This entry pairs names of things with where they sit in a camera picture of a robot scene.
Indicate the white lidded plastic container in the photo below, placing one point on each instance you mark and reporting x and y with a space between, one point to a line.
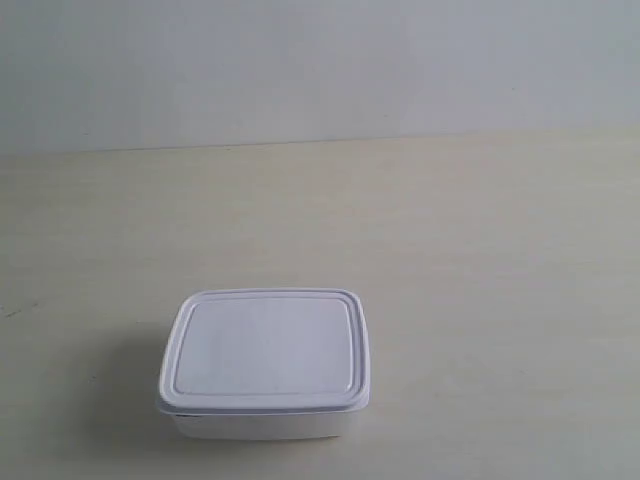
266 364

